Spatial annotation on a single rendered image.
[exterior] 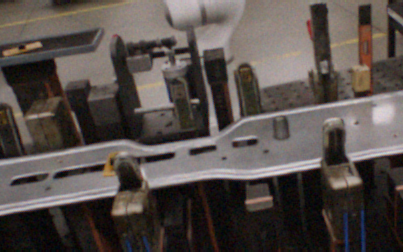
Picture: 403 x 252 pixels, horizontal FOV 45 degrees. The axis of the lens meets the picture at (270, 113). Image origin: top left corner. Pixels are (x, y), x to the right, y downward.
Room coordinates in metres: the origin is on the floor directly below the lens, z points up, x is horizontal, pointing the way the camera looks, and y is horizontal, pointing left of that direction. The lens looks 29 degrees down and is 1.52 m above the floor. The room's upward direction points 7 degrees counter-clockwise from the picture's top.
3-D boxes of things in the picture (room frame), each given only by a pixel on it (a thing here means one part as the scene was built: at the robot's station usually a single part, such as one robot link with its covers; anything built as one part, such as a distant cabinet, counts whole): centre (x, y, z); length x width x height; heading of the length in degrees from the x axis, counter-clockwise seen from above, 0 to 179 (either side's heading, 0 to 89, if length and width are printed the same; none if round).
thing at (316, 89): (1.02, -0.13, 0.88); 0.07 x 0.06 x 0.35; 4
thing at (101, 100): (1.02, 0.37, 0.89); 0.13 x 0.11 x 0.38; 4
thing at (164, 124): (1.03, 0.24, 0.94); 0.18 x 0.13 x 0.49; 94
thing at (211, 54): (1.05, 0.11, 0.91); 0.07 x 0.05 x 0.42; 4
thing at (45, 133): (0.97, 0.49, 0.89); 0.13 x 0.11 x 0.38; 4
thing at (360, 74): (0.99, -0.21, 0.88); 0.04 x 0.04 x 0.36; 4
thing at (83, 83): (1.03, 0.43, 0.90); 0.05 x 0.05 x 0.40; 4
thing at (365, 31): (1.02, -0.23, 0.95); 0.03 x 0.01 x 0.50; 94
